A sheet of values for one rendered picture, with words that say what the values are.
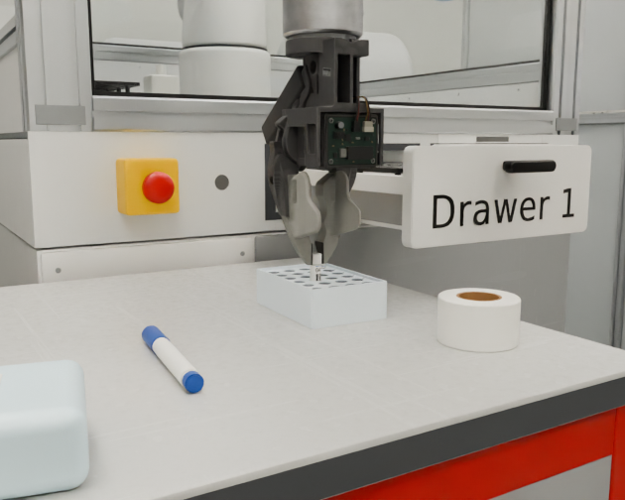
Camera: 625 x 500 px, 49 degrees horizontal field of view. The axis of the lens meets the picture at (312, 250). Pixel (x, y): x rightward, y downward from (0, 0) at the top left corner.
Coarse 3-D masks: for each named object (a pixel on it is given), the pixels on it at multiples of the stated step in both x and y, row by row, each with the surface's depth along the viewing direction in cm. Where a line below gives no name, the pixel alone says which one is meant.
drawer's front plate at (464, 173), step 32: (416, 160) 73; (448, 160) 75; (480, 160) 78; (512, 160) 80; (576, 160) 86; (416, 192) 74; (448, 192) 76; (480, 192) 78; (512, 192) 81; (544, 192) 84; (576, 192) 87; (416, 224) 74; (512, 224) 82; (544, 224) 85; (576, 224) 88
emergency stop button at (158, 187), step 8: (152, 176) 86; (160, 176) 86; (168, 176) 87; (144, 184) 86; (152, 184) 86; (160, 184) 86; (168, 184) 87; (144, 192) 86; (152, 192) 86; (160, 192) 86; (168, 192) 87; (152, 200) 86; (160, 200) 87
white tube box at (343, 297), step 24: (264, 288) 73; (288, 288) 68; (312, 288) 66; (336, 288) 65; (360, 288) 66; (384, 288) 67; (288, 312) 68; (312, 312) 64; (336, 312) 65; (360, 312) 66; (384, 312) 68
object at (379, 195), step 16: (320, 176) 92; (368, 176) 83; (384, 176) 80; (400, 176) 78; (352, 192) 86; (368, 192) 83; (384, 192) 80; (400, 192) 78; (368, 208) 83; (384, 208) 80; (400, 208) 78; (384, 224) 81; (400, 224) 78
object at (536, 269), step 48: (0, 240) 117; (144, 240) 96; (192, 240) 98; (240, 240) 101; (288, 240) 105; (384, 240) 115; (528, 240) 133; (432, 288) 122; (480, 288) 128; (528, 288) 135
